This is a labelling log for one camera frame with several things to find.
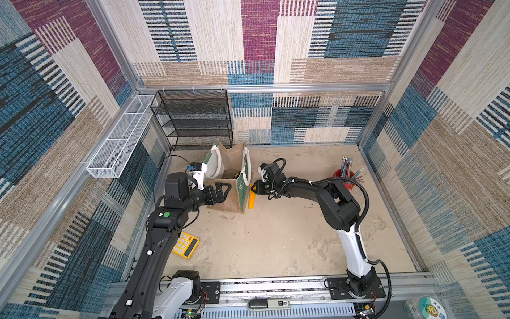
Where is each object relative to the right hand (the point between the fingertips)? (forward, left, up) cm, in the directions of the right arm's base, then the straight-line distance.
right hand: (256, 189), depth 101 cm
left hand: (-14, +12, +24) cm, 30 cm away
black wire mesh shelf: (+33, +33, +19) cm, 51 cm away
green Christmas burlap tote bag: (+8, +12, +9) cm, 17 cm away
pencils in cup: (+4, -42, +12) cm, 44 cm away
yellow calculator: (-27, +29, +1) cm, 40 cm away
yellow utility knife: (-4, +2, -1) cm, 5 cm away
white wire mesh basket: (-5, +51, +33) cm, 61 cm away
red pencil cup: (+3, -39, +9) cm, 40 cm away
